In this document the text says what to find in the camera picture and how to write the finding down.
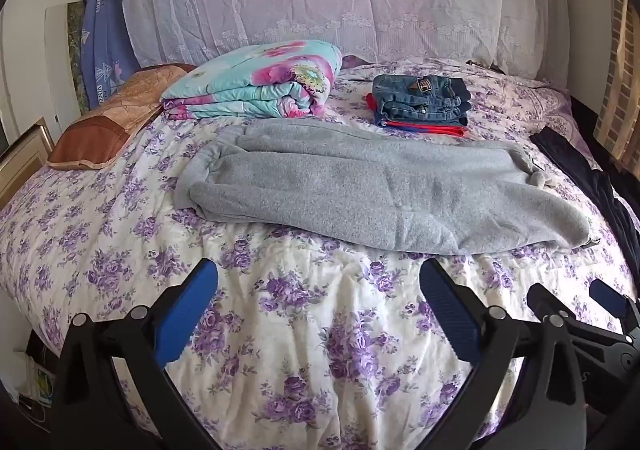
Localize green patterned board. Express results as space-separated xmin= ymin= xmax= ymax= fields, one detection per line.
xmin=44 ymin=0 xmax=92 ymax=131

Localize light printed bag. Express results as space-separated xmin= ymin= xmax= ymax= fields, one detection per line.
xmin=12 ymin=330 xmax=68 ymax=413

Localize folded red garment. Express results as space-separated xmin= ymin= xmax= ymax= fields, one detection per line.
xmin=365 ymin=93 xmax=468 ymax=137

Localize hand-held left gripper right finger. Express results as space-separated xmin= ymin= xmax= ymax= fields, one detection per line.
xmin=419 ymin=257 xmax=588 ymax=450

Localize grey fleece pants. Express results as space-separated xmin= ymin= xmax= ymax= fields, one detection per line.
xmin=175 ymin=123 xmax=601 ymax=256

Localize folded blue garment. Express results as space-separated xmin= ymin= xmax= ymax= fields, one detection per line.
xmin=379 ymin=121 xmax=451 ymax=134

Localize dark garment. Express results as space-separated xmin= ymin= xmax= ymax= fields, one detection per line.
xmin=530 ymin=126 xmax=640 ymax=271

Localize blue printed cloth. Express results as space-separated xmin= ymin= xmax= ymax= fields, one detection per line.
xmin=80 ymin=0 xmax=143 ymax=108

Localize folded blue jeans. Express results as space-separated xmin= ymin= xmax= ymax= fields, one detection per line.
xmin=371 ymin=74 xmax=472 ymax=127

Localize brown satin pillow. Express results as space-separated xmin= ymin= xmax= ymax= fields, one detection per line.
xmin=47 ymin=64 xmax=196 ymax=170

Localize bed with purple floral bedspread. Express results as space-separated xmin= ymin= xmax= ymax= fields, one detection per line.
xmin=0 ymin=55 xmax=631 ymax=450

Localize folded floral quilt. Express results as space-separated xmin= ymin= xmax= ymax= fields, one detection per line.
xmin=160 ymin=39 xmax=344 ymax=120

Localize beige patterned curtain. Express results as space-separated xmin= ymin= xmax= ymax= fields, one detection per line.
xmin=592 ymin=0 xmax=640 ymax=166

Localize framed picture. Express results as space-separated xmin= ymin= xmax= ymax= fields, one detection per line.
xmin=0 ymin=117 xmax=55 ymax=208

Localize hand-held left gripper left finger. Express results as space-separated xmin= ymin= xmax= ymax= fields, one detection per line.
xmin=54 ymin=257 xmax=221 ymax=450

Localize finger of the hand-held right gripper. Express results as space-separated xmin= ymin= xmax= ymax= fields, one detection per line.
xmin=589 ymin=279 xmax=640 ymax=332
xmin=526 ymin=281 xmax=622 ymax=338

